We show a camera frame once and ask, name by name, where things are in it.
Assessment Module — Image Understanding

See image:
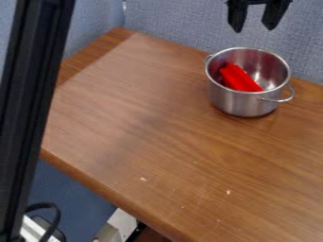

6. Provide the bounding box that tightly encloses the white box below table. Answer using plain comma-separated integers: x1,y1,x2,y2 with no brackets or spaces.
19,216,45,242

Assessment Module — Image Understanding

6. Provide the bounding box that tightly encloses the white table bracket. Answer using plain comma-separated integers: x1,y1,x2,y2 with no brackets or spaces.
92,209,137,242

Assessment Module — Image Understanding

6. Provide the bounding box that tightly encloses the red star-shaped block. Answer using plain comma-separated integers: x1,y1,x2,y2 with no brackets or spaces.
218,62,262,92

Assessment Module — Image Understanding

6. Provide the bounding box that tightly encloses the metal pot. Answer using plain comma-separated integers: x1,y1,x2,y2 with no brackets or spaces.
204,47,294,117

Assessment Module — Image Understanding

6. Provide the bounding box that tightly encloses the dark vertical bar at left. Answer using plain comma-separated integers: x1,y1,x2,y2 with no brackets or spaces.
0,0,76,242

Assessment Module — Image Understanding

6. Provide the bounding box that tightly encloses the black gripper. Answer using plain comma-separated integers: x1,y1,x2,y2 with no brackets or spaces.
225,0,292,33

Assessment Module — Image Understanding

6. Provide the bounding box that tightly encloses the black cable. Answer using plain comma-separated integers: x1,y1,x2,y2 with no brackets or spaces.
24,201,62,242

